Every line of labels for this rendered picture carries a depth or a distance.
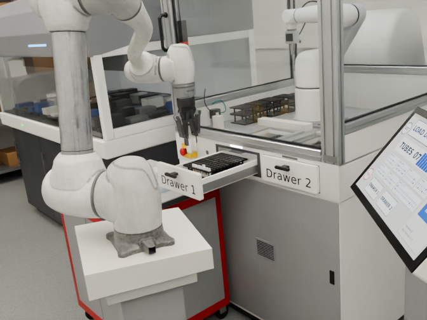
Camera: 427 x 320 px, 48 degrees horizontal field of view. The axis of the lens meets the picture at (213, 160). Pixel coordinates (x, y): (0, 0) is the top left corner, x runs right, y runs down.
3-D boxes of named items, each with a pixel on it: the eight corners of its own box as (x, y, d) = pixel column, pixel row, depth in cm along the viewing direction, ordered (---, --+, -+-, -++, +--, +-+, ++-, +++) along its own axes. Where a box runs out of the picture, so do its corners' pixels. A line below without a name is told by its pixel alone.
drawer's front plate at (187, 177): (200, 200, 187) (197, 174, 184) (159, 186, 209) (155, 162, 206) (204, 199, 189) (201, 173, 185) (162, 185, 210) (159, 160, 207)
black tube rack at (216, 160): (210, 186, 197) (208, 171, 195) (184, 178, 210) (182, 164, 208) (248, 172, 210) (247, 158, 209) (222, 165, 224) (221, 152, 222)
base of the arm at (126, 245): (123, 264, 139) (121, 247, 138) (105, 237, 158) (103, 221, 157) (181, 249, 147) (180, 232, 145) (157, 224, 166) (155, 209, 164)
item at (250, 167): (201, 195, 189) (199, 180, 188) (164, 182, 209) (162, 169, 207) (271, 168, 213) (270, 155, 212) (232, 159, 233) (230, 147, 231)
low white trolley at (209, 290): (138, 376, 213) (113, 220, 192) (78, 319, 260) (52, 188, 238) (234, 318, 248) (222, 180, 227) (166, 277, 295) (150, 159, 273)
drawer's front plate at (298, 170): (316, 194, 183) (316, 167, 180) (262, 180, 205) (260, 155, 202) (319, 193, 184) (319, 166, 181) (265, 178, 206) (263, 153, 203)
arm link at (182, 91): (199, 81, 193) (201, 96, 195) (185, 80, 200) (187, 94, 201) (181, 85, 188) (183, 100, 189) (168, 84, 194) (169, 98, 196)
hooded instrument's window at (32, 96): (103, 140, 263) (90, 57, 250) (2, 112, 397) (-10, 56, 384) (251, 103, 332) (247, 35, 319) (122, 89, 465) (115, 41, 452)
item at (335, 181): (339, 202, 178) (338, 166, 174) (178, 158, 254) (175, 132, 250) (456, 143, 235) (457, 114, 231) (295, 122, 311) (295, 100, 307)
